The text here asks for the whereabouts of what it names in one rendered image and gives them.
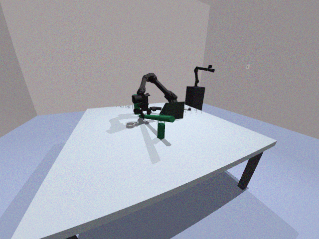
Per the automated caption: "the green cylindrical rod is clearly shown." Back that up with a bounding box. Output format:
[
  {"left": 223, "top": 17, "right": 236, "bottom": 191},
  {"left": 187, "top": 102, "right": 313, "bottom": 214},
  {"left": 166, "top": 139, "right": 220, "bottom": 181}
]
[{"left": 144, "top": 115, "right": 175, "bottom": 122}]

